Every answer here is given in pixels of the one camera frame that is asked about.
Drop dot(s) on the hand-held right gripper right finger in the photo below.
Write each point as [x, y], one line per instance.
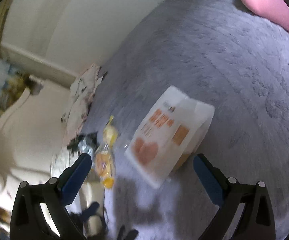
[208, 180]

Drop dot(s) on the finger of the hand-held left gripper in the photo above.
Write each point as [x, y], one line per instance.
[90, 209]
[127, 234]

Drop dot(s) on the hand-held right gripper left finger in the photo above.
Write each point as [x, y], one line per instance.
[75, 177]

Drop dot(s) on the white orange print paper bag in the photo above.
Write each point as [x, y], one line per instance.
[159, 135]

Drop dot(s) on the orange bread packet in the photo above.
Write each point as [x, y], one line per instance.
[104, 165]

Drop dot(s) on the yellow packaged cake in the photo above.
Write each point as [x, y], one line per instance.
[109, 133]

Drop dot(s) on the floral cloth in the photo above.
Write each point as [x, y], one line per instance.
[82, 100]

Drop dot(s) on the purple fluffy blanket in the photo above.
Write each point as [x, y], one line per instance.
[234, 80]

